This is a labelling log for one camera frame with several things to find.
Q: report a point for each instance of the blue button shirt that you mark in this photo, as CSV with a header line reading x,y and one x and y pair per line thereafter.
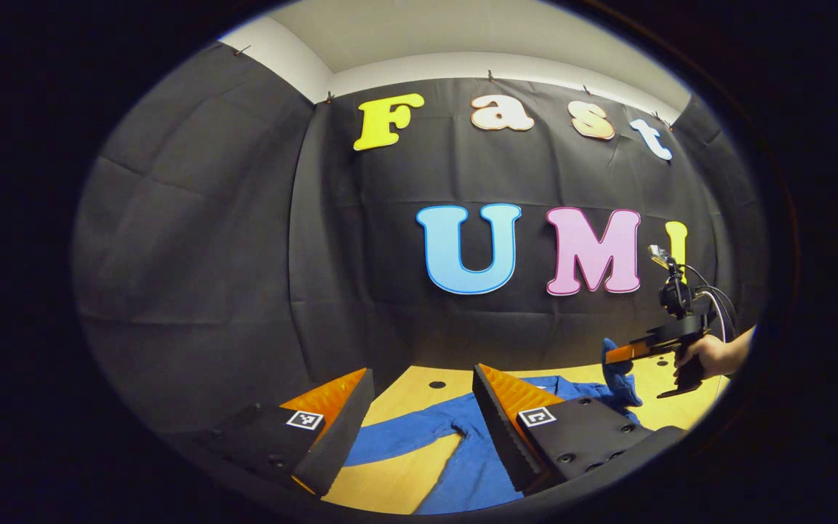
x,y
473,466

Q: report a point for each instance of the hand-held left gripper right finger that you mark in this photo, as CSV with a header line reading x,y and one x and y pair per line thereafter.
x,y
499,429

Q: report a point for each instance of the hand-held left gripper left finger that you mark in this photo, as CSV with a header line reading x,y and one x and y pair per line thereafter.
x,y
342,429

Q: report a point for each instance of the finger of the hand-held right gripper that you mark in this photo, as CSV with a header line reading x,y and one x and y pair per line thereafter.
x,y
621,354

